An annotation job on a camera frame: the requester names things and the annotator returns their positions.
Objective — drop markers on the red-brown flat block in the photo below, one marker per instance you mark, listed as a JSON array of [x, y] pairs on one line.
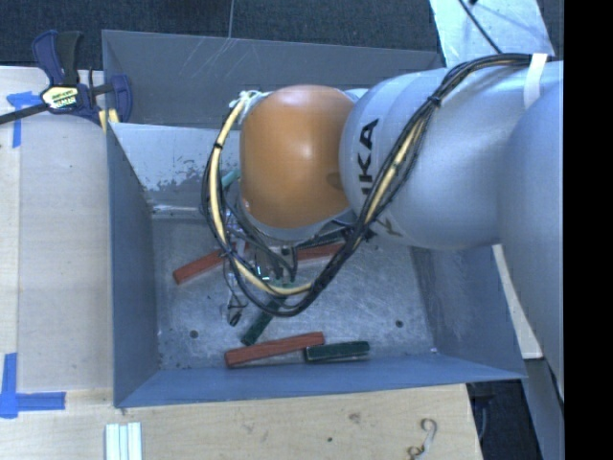
[[321, 250], [273, 349], [196, 266]]

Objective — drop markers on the dark green flat block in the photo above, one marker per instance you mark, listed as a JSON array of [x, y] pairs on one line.
[[256, 328], [337, 351]]

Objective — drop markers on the grey metal bin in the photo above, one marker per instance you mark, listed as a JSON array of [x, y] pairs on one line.
[[364, 305]]

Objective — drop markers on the pale wood flat board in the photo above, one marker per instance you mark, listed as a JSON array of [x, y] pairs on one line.
[[62, 257]]

